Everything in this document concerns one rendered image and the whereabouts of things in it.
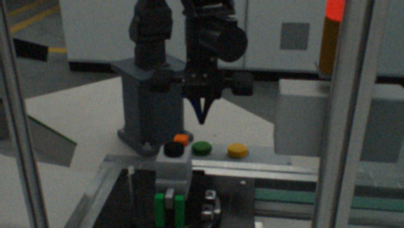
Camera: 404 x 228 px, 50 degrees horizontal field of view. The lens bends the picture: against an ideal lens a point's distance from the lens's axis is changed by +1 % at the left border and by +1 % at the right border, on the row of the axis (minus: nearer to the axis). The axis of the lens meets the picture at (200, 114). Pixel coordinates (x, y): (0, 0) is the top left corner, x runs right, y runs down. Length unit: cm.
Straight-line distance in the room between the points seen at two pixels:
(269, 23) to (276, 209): 296
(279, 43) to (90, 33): 163
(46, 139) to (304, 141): 42
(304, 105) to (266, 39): 326
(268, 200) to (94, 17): 329
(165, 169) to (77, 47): 349
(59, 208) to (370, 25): 70
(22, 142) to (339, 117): 41
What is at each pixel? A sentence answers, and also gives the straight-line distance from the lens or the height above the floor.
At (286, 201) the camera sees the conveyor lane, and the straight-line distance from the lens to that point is 76.
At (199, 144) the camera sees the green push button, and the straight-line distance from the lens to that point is 86.
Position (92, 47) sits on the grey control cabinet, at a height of 25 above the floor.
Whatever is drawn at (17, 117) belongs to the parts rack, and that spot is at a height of 115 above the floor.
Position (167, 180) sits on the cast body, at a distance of 61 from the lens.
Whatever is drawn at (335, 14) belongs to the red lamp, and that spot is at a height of 132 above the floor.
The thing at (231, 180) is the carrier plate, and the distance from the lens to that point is 76.
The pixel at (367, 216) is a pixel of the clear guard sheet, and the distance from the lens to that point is 48.
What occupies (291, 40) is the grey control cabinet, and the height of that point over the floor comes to 38.
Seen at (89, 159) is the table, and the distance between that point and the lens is 106.
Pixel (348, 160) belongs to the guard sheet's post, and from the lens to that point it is 42.
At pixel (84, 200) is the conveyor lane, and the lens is 75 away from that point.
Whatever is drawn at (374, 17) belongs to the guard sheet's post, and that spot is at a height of 132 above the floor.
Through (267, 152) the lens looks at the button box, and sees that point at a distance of 87.
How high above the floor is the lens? 140
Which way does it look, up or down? 26 degrees down
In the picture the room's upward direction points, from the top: straight up
